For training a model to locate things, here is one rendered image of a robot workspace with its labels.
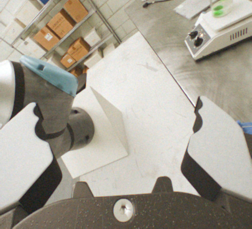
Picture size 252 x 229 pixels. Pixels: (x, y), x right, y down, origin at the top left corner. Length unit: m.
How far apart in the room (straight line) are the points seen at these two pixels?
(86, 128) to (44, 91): 0.21
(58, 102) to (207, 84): 0.42
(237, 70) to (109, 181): 0.52
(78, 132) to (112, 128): 0.10
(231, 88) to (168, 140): 0.23
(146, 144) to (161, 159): 0.07
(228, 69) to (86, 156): 0.55
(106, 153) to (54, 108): 0.27
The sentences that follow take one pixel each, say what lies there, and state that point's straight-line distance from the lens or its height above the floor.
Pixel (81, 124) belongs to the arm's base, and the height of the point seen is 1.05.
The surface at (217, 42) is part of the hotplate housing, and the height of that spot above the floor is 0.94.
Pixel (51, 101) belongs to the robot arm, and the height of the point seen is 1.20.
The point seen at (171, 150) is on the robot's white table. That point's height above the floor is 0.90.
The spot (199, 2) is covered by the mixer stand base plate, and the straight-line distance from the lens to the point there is 0.92.
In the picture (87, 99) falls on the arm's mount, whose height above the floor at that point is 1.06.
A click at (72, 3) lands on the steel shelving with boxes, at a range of 2.49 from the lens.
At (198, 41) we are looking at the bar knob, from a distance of 0.57.
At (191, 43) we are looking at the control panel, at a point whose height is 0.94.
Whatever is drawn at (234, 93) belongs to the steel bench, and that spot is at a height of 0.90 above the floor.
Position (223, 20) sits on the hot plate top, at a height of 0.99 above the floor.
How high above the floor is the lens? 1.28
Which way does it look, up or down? 41 degrees down
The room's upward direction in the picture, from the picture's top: 47 degrees counter-clockwise
